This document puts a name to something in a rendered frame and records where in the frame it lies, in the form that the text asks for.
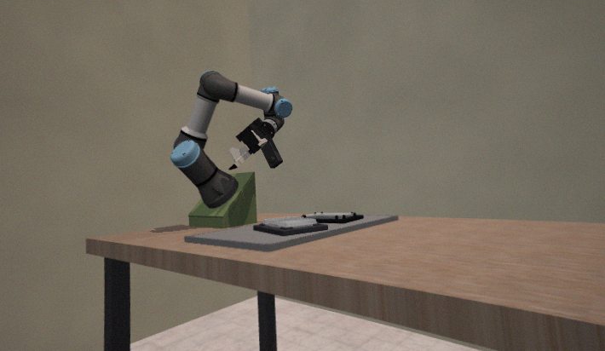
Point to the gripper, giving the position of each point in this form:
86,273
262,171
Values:
255,141

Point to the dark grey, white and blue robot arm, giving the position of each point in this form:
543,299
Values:
188,151

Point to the black rectangular frame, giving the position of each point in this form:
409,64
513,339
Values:
344,220

